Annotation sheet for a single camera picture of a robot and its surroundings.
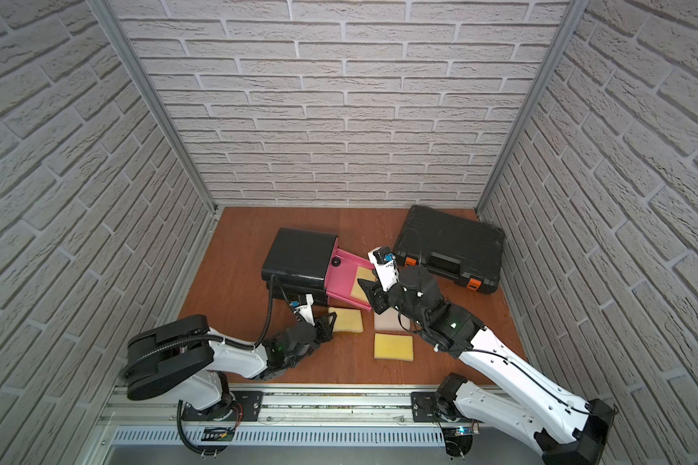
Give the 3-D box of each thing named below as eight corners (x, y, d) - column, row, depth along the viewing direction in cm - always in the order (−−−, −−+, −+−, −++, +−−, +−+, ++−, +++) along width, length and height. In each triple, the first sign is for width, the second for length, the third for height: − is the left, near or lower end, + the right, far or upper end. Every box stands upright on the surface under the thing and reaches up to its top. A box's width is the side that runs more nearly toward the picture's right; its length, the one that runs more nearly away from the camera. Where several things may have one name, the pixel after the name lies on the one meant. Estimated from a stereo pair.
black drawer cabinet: (272, 319, 90) (256, 292, 76) (285, 257, 106) (274, 225, 92) (332, 319, 90) (327, 293, 76) (336, 258, 106) (333, 226, 92)
